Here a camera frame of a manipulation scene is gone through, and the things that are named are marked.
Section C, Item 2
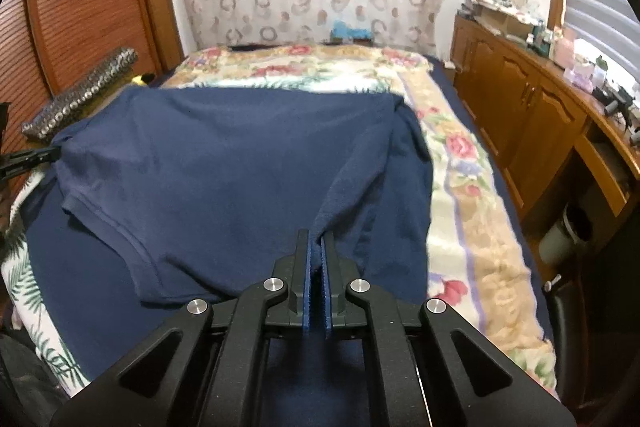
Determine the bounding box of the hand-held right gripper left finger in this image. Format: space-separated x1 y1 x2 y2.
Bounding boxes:
50 229 313 427

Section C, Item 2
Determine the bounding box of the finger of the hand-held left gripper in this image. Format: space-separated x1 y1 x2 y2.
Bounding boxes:
0 146 63 180

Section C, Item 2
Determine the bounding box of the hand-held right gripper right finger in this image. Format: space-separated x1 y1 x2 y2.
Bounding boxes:
320 232 576 427

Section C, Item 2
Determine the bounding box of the dark patterned pillow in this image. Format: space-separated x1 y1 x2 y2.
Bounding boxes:
22 48 138 142

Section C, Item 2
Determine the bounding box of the leaf print bed sheet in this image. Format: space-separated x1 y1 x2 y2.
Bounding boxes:
0 74 441 383

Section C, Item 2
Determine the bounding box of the wooden louvered wardrobe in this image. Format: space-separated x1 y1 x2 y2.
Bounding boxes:
0 0 185 188

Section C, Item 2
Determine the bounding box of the floral blanket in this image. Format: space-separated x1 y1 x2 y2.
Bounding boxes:
150 43 558 390

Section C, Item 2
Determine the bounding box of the navy bed sheet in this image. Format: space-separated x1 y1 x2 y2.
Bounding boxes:
427 57 506 188

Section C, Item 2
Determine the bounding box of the grey trash bin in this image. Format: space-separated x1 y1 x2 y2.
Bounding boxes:
542 204 593 265

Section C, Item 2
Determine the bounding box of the dark chair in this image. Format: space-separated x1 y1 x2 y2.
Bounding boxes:
547 257 640 413

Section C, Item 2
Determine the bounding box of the box with blue cloth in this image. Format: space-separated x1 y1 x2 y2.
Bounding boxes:
330 21 373 44

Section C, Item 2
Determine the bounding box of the wooden cabinet counter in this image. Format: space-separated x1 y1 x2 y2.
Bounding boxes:
450 9 640 228

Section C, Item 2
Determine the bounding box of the cardboard box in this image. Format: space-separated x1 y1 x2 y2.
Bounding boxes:
477 4 533 35

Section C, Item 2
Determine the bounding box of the purple plastic container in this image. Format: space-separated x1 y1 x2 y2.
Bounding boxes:
567 57 596 90

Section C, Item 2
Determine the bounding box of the pink bottle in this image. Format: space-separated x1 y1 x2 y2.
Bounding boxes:
552 27 576 68

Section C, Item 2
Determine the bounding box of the black gadget on tripod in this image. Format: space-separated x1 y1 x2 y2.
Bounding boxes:
592 84 633 118

